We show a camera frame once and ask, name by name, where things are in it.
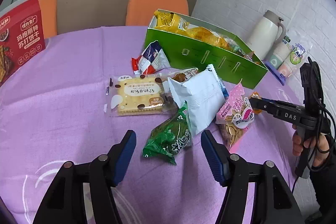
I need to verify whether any orange round jelly packet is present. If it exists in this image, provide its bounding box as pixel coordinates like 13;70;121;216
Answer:
249;91;262;115

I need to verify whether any pink seed snack bag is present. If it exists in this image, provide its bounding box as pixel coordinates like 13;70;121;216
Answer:
215;83;255;150

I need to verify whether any white foil snack bag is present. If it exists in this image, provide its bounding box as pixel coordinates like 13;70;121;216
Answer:
167;64;228;137

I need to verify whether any brown clear snack packet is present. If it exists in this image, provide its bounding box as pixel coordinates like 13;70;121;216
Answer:
159;67;199;83

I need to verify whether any green snack packet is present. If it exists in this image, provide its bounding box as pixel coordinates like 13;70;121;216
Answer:
142;101;192;165
229;43;245;56

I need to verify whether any cookie cracker packet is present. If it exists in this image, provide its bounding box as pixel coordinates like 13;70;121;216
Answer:
103;73;176;117

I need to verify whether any red white blue packet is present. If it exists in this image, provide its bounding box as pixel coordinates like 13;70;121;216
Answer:
131;40;170;75

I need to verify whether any yellow snack bag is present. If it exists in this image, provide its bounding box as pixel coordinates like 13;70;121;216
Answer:
186;27;231;50
154;10;189;36

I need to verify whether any person's right hand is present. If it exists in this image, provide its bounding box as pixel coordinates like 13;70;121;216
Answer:
292;125;329;167

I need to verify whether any paper cup pack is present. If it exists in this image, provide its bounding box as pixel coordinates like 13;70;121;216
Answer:
264;26;313;86

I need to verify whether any white thermos jug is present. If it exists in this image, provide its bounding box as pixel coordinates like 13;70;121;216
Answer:
246;10;286;60

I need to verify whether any green gift box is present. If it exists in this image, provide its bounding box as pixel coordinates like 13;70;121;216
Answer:
144;16;268;89

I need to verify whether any red cracker box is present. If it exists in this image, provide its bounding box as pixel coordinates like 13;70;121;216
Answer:
1;0;46;84

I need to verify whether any right orange chair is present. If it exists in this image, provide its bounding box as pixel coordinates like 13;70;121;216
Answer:
125;0;189;26

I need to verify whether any orange chair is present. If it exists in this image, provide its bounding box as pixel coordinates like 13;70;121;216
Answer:
125;0;189;26
38;0;58;38

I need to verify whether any left orange chair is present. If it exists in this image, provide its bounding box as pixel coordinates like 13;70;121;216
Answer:
38;0;58;38

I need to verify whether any brown cardboard sheet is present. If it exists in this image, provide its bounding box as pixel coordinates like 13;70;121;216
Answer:
56;0;129;34

